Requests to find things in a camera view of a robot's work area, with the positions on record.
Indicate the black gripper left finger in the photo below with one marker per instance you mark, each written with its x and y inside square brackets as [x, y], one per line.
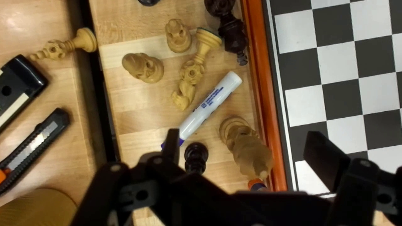
[171, 146]

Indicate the white blue marker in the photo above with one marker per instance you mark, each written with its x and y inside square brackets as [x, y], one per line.
[217, 97]

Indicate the dark pawn chess piece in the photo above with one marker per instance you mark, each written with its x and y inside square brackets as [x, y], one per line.
[196, 156]

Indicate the yellow cup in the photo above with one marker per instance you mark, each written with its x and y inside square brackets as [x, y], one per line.
[39, 207]

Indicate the tan queen lying piece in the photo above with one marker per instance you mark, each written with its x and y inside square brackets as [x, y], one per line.
[191, 73]

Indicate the orange capped marker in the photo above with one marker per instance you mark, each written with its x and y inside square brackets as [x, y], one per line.
[257, 185]

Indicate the tan rook lying piece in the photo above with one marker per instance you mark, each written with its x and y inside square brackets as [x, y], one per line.
[144, 67]

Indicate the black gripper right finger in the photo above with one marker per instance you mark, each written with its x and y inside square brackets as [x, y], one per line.
[326, 160]

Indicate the black white chessboard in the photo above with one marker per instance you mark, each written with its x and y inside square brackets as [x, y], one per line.
[327, 65]

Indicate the tan knight chess piece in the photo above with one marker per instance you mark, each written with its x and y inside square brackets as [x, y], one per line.
[250, 153]

